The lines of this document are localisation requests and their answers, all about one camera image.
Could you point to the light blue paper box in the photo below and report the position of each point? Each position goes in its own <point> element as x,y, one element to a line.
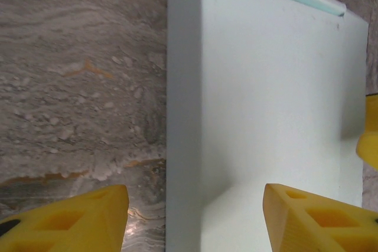
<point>265,101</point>

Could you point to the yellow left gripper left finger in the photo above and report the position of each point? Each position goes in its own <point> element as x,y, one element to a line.
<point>88,234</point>

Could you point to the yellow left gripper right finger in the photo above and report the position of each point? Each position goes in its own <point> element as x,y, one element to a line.
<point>295,234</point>

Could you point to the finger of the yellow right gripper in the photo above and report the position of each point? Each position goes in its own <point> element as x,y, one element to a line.
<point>370,140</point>

